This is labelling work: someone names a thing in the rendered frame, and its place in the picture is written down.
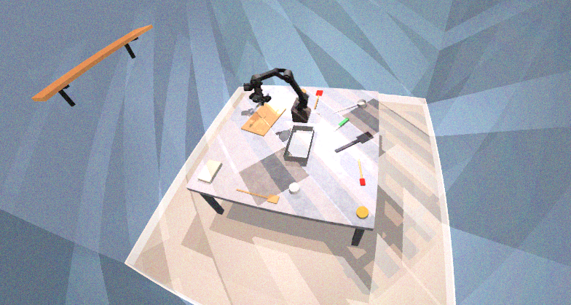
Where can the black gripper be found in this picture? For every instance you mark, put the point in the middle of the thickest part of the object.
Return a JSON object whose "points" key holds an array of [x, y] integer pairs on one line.
{"points": [[265, 99]]}

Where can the yellow round disc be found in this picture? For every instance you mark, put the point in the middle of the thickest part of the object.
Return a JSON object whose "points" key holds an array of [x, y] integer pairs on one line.
{"points": [[362, 212]]}

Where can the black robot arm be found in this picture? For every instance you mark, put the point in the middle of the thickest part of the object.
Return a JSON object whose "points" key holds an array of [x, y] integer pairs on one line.
{"points": [[287, 76]]}

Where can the white cylinder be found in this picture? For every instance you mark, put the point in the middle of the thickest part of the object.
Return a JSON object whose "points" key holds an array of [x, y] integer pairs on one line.
{"points": [[294, 188]]}

